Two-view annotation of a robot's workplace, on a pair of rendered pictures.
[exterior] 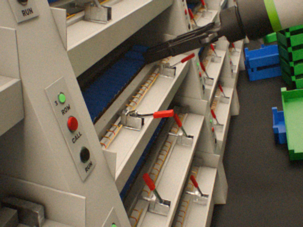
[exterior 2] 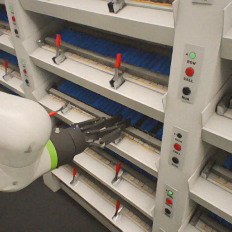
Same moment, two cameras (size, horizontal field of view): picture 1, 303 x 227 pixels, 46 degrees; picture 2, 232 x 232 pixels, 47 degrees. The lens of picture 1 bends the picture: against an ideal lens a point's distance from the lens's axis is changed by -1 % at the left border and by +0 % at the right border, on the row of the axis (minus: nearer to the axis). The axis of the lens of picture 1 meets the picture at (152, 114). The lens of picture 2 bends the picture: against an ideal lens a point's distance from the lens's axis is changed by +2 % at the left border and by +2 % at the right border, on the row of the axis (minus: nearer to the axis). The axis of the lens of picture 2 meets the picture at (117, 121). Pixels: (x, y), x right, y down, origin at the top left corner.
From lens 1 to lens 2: 1.31 m
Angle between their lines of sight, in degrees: 94
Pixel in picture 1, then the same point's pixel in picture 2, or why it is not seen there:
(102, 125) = (61, 95)
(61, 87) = (24, 60)
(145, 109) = (78, 118)
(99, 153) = (33, 88)
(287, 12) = not seen: hidden behind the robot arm
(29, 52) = (17, 45)
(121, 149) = (52, 105)
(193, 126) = (136, 197)
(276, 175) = not seen: outside the picture
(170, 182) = (85, 160)
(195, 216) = (106, 207)
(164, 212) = not seen: hidden behind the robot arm
